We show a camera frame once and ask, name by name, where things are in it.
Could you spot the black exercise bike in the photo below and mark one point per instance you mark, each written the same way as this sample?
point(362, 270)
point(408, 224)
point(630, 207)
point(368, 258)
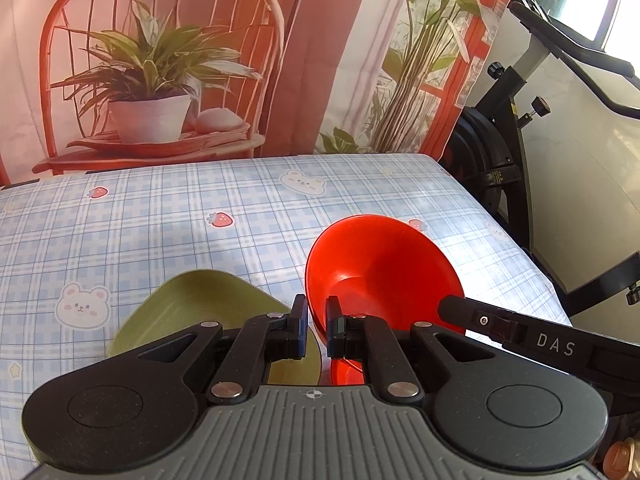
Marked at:
point(500, 125)

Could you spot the blue checked tablecloth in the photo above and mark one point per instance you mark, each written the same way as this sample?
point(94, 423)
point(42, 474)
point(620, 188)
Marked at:
point(200, 200)

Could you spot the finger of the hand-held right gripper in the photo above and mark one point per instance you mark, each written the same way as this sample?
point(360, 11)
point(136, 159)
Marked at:
point(470, 316)

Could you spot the dark framed window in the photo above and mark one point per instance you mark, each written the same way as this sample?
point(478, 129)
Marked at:
point(585, 0)

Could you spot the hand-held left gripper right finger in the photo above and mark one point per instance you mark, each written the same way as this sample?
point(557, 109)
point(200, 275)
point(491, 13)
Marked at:
point(334, 330)

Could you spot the printed room backdrop cloth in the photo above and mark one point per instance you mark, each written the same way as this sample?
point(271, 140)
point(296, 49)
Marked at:
point(325, 60)

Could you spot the beige object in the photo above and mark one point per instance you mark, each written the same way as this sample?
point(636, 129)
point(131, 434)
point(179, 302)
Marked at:
point(625, 460)

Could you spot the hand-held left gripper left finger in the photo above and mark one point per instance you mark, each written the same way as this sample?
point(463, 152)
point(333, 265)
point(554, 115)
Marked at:
point(302, 330)

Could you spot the green round plate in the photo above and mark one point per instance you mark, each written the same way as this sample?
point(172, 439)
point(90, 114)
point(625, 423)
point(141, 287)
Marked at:
point(200, 295)

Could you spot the red plastic bowl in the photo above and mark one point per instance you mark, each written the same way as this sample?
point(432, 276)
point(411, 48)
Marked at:
point(380, 260)

